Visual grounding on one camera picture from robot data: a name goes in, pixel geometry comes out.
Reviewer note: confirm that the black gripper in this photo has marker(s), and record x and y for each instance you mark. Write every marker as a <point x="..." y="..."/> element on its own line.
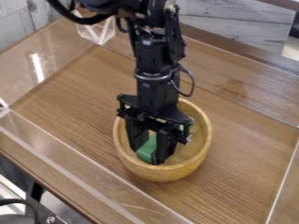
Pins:
<point x="147" y="111"/>

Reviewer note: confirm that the green rectangular block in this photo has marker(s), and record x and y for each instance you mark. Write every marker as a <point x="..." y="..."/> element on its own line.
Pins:
<point x="181" y="132"/>

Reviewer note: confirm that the black table leg frame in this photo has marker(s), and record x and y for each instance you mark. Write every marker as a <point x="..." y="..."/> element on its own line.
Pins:
<point x="33" y="195"/>

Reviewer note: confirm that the brown wooden bowl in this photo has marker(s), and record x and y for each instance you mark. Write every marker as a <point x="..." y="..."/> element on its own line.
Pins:
<point x="188" y="156"/>

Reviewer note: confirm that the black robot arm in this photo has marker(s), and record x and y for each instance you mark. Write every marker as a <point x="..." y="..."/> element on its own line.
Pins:
<point x="155" y="35"/>

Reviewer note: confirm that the clear acrylic tray walls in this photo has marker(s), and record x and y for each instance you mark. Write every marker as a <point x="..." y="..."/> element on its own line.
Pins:
<point x="60" y="83"/>

